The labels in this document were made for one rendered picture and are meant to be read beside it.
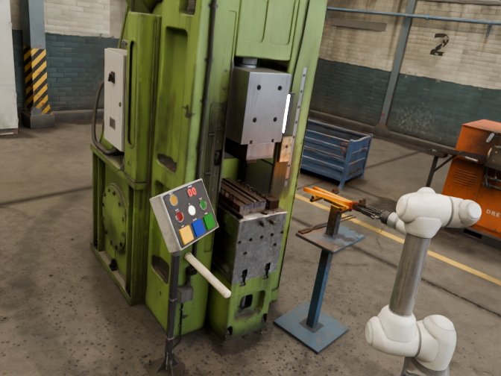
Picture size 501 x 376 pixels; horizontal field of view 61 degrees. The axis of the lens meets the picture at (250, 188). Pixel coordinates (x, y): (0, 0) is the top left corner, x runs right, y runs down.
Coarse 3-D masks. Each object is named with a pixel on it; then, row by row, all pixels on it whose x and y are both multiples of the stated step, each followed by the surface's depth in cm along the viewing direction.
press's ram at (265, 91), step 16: (240, 80) 232; (256, 80) 229; (272, 80) 235; (288, 80) 242; (240, 96) 233; (256, 96) 233; (272, 96) 239; (240, 112) 235; (256, 112) 237; (272, 112) 244; (240, 128) 237; (256, 128) 241; (272, 128) 248; (240, 144) 239
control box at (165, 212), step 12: (168, 192) 204; (180, 192) 211; (192, 192) 218; (204, 192) 226; (156, 204) 202; (168, 204) 202; (180, 204) 209; (192, 204) 216; (156, 216) 204; (168, 216) 200; (192, 216) 214; (168, 228) 202; (180, 228) 205; (192, 228) 212; (204, 228) 220; (168, 240) 204; (180, 240) 203; (192, 240) 210
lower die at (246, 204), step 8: (224, 184) 283; (240, 184) 286; (224, 192) 272; (232, 192) 271; (240, 192) 270; (248, 192) 272; (232, 200) 262; (240, 200) 262; (248, 200) 263; (264, 200) 265; (240, 208) 256; (248, 208) 260; (256, 208) 264; (264, 208) 268
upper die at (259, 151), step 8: (232, 144) 254; (248, 144) 242; (256, 144) 245; (264, 144) 249; (272, 144) 252; (232, 152) 255; (240, 152) 248; (248, 152) 244; (256, 152) 247; (264, 152) 251; (272, 152) 255
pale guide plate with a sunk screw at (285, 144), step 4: (284, 140) 274; (288, 140) 276; (280, 144) 275; (284, 144) 275; (288, 144) 277; (280, 148) 275; (284, 148) 277; (288, 148) 279; (280, 152) 276; (284, 152) 278; (288, 152) 280; (280, 156) 277; (284, 156) 279; (288, 156) 281; (280, 160) 278; (284, 160) 281; (288, 160) 283
